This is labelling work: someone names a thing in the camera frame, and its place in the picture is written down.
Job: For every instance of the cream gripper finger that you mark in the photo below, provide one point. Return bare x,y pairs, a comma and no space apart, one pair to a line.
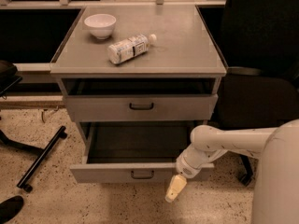
176,186

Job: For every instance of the grey drawer cabinet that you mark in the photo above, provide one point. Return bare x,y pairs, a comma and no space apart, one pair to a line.
183,60

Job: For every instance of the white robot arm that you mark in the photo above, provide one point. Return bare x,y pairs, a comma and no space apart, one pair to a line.
276,191

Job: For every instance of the black office chair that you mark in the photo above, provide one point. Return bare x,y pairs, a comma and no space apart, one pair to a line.
259,40

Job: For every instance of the black chair base left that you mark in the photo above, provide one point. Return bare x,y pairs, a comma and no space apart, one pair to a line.
9,78

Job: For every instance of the black shoe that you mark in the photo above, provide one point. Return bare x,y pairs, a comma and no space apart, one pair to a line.
10,208

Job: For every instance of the grey drawer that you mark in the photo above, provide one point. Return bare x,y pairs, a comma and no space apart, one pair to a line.
131,151
140,107

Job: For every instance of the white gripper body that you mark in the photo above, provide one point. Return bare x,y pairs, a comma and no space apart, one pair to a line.
186,168

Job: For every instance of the white bowl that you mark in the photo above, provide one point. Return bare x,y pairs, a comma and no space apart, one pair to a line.
100,26

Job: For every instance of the white plastic bottle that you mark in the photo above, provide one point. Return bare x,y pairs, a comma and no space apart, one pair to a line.
129,48

